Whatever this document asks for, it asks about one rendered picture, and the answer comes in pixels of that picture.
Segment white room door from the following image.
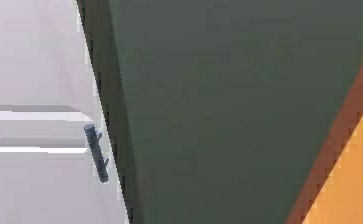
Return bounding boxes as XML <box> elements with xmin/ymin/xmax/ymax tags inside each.
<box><xmin>0</xmin><ymin>0</ymin><xmax>130</xmax><ymax>224</ymax></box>

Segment grey door handle bar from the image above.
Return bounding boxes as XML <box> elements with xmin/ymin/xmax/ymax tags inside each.
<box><xmin>83</xmin><ymin>123</ymin><xmax>110</xmax><ymax>184</ymax></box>

